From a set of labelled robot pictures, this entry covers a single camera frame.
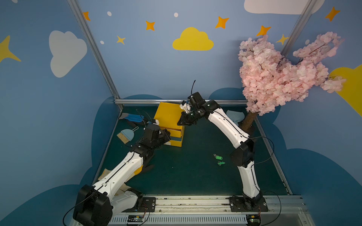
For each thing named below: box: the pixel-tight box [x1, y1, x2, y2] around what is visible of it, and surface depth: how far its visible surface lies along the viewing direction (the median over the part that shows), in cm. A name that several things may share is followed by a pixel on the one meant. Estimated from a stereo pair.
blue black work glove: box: [118, 113, 148, 128], surface depth 113 cm
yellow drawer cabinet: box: [153, 102, 186, 147], surface depth 87 cm
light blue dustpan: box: [225, 109, 246, 127], surface depth 120 cm
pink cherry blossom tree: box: [238, 31, 346, 132], surface depth 67 cm
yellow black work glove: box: [133, 159, 155, 176], surface depth 88 cm
